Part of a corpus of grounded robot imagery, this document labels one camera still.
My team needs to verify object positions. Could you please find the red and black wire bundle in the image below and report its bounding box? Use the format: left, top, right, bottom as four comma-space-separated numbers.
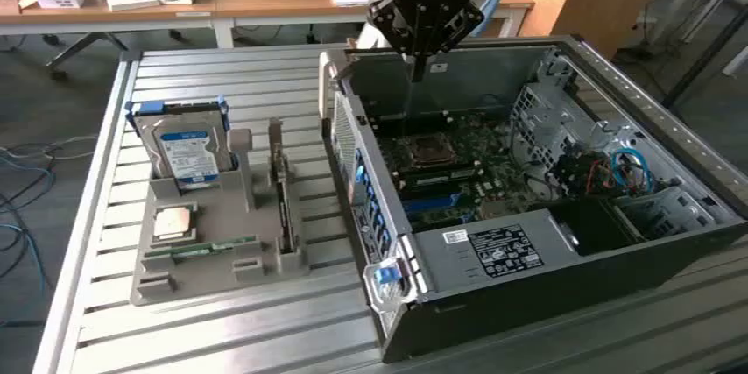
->
552, 152, 615, 198

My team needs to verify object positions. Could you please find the metal CPU socket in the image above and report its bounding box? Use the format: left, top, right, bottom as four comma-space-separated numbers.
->
403, 132, 462, 169

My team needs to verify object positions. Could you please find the blue case latch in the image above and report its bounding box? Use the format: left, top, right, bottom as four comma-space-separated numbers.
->
374, 265, 400, 286

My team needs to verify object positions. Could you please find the silver perforated drive cage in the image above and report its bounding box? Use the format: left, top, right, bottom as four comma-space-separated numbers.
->
507, 80, 587, 173

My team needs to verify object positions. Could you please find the CPU chip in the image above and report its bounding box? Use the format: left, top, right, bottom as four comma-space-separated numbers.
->
152, 205, 199, 243

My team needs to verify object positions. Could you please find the blue expansion slot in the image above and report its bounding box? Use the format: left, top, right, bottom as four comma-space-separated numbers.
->
403, 195, 468, 215

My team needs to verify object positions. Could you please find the black metal frame post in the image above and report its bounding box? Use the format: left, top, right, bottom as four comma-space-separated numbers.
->
664, 8, 748, 107

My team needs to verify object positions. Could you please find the white floor cable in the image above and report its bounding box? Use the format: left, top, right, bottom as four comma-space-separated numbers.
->
0, 134, 99, 161

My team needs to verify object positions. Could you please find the green GPU with black cooler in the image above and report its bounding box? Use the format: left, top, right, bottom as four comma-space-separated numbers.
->
267, 117, 299, 257

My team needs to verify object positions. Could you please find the silver metal disk bay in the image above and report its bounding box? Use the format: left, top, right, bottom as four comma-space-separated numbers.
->
612, 185, 720, 243

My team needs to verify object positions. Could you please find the blue floor cable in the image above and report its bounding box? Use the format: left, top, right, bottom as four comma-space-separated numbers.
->
0, 145, 58, 328

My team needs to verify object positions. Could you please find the blue SATA wire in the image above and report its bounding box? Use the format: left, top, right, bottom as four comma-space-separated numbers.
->
611, 145, 658, 196

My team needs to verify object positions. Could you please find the green RAM stick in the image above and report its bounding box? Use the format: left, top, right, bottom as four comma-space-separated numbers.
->
400, 170, 479, 189
144, 236, 260, 259

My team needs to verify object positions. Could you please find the green motherboard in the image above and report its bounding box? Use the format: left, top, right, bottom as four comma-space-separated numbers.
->
374, 106, 563, 235

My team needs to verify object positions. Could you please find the hard disk in blue carrier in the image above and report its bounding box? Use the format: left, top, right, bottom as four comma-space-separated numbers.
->
126, 95, 234, 192

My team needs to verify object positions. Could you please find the silver power supply with label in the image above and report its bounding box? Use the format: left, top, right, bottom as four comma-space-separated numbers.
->
411, 209, 579, 294

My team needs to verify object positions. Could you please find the black open PC case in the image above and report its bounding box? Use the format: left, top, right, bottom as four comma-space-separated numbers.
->
318, 34, 748, 364

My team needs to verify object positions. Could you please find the grey parts rack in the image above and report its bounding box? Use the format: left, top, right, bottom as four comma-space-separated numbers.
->
131, 117, 315, 307

